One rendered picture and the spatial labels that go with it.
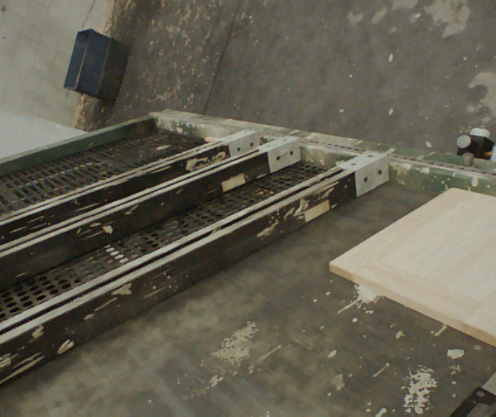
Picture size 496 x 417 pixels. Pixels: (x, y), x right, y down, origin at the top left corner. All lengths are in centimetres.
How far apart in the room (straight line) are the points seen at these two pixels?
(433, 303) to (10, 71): 548
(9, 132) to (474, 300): 412
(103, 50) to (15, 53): 119
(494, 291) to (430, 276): 10
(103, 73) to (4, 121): 113
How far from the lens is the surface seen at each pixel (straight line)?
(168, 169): 142
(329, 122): 266
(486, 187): 112
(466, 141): 130
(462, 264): 88
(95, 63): 503
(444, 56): 241
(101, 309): 84
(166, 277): 87
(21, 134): 453
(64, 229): 114
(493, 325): 75
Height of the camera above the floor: 192
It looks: 40 degrees down
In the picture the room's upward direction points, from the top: 76 degrees counter-clockwise
